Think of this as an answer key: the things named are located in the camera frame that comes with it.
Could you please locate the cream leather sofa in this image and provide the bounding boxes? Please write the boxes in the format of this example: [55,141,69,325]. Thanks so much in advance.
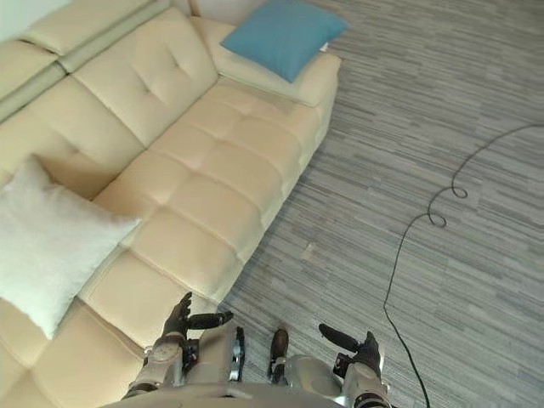
[0,0,343,408]

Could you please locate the silver robot legs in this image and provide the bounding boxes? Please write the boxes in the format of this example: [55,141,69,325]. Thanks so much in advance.
[186,325,341,394]

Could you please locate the silver robot torso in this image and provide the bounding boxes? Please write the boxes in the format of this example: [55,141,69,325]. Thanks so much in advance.
[99,379,345,408]

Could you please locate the black cable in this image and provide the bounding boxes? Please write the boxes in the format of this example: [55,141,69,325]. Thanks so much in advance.
[382,123,544,408]

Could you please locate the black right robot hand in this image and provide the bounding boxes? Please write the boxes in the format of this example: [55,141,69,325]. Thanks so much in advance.
[318,323,386,377]

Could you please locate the white cushion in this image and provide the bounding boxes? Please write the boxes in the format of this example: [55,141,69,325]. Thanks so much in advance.
[0,153,144,341]

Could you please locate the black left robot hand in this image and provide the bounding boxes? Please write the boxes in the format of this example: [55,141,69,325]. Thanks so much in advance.
[162,291,235,340]

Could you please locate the blue cushion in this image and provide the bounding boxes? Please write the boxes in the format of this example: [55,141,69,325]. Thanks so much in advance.
[219,0,350,84]

